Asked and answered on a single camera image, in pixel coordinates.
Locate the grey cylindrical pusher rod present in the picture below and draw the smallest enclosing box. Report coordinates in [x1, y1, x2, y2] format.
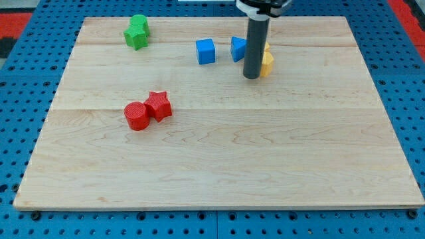
[243, 19, 270, 79]

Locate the black white robot wrist mount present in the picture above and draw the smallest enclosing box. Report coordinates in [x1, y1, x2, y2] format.
[236, 0, 293, 21]

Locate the blue cube block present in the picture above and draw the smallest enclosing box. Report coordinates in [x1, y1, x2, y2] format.
[195, 39, 216, 64]

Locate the yellow block behind rod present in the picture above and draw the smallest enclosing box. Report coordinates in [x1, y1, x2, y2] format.
[264, 42, 270, 52]

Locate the blue triangular prism block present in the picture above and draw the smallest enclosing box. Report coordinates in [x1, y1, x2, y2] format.
[230, 37, 246, 62]

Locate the yellow hexagonal block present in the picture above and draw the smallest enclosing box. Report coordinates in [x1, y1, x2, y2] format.
[260, 52, 274, 77]

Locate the light wooden board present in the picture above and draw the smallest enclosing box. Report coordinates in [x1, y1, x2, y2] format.
[13, 17, 424, 211]

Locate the green star block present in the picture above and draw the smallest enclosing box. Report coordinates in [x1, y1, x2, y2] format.
[124, 27, 149, 50]

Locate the green cylinder block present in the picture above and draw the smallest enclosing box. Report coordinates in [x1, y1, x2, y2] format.
[129, 14, 150, 37]

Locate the red star block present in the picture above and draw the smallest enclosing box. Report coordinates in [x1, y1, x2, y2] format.
[144, 91, 172, 122]

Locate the red cylinder block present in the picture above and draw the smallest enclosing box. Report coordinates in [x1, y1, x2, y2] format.
[124, 102, 150, 131]

